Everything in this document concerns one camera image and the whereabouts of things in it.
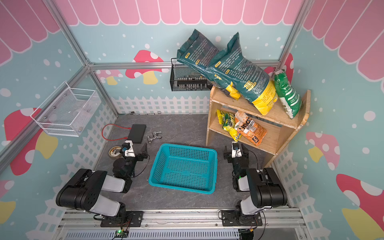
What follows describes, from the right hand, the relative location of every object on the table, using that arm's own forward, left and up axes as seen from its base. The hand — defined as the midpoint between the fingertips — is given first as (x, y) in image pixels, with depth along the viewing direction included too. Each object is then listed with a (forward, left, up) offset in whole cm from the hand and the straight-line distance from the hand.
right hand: (235, 145), depth 90 cm
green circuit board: (-43, +61, -12) cm, 75 cm away
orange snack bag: (-1, -4, +17) cm, 17 cm away
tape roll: (+1, +77, -8) cm, 78 cm away
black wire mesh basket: (+33, +30, +25) cm, 51 cm away
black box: (+18, +67, -10) cm, 70 cm away
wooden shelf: (+3, -24, +11) cm, 27 cm away
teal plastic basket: (-9, +31, -10) cm, 34 cm away
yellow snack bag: (+3, +7, +18) cm, 19 cm away
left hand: (0, +57, +2) cm, 57 cm away
